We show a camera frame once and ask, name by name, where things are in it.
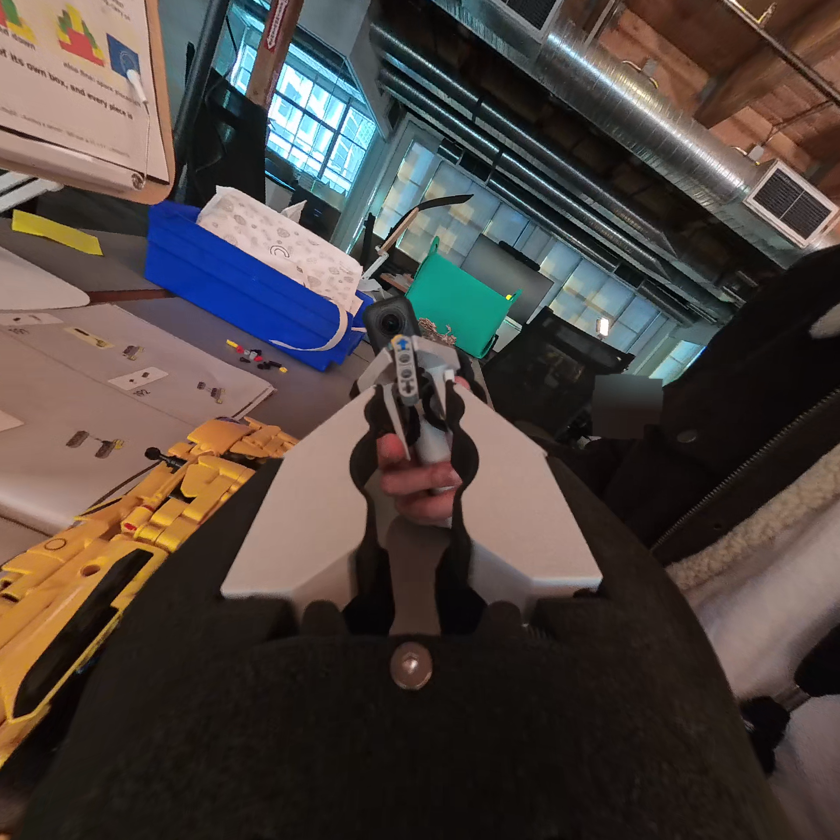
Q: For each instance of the person's right hand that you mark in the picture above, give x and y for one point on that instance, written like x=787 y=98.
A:
x=413 y=489

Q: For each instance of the blue plastic bin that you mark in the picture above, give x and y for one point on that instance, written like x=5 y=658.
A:
x=216 y=275

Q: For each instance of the yellow brick toy car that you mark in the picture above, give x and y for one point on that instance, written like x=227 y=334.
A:
x=79 y=577

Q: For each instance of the grey perforated beam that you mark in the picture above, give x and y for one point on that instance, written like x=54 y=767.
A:
x=407 y=375

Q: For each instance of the black monitor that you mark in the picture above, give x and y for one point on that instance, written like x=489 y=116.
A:
x=535 y=289

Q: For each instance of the yellow paper scrap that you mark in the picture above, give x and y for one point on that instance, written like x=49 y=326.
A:
x=56 y=231

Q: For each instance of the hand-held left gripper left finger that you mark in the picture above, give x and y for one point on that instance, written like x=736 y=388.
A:
x=295 y=525

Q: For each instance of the wooden board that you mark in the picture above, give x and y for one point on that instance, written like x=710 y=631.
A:
x=159 y=65

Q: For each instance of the instruction sheet with coloured blocks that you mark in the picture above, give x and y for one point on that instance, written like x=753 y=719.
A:
x=65 y=98

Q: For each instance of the cluster of mixed small pins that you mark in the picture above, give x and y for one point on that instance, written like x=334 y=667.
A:
x=251 y=356

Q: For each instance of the window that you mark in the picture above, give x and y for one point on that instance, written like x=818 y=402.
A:
x=315 y=118

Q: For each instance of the grey desk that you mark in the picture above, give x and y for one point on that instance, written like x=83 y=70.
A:
x=190 y=325

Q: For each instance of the wooden post with red label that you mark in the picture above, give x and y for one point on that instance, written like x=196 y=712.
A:
x=269 y=59

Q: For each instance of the silver air duct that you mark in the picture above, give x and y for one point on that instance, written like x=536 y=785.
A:
x=623 y=98

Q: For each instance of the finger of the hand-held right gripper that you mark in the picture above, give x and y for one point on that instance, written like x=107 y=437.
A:
x=382 y=374
x=436 y=358

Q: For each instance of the building instruction booklet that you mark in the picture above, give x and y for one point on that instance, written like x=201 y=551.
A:
x=98 y=394

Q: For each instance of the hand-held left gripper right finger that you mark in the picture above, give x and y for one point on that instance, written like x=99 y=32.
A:
x=525 y=518

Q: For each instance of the white paper strip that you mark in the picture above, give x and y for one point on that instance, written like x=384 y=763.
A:
x=334 y=336

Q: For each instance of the green plastic bin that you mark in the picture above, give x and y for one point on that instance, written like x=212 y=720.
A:
x=459 y=295

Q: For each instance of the white ceiling vent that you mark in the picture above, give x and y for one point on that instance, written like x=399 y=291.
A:
x=791 y=203

